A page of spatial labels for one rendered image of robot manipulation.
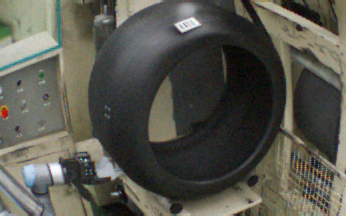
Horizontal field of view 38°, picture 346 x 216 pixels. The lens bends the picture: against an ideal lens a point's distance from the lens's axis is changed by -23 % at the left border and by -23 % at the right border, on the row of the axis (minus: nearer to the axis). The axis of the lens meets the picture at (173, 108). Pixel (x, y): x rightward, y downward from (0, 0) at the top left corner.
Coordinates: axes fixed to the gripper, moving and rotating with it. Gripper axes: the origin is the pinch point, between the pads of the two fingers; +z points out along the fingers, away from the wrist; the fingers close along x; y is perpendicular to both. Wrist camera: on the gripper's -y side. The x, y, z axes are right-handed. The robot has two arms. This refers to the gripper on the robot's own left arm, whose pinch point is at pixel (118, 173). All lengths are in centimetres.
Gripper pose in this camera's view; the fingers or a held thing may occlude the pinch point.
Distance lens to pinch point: 184.8
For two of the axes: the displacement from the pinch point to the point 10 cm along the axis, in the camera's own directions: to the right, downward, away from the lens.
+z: 9.0, -1.4, 4.1
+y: 0.3, -9.3, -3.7
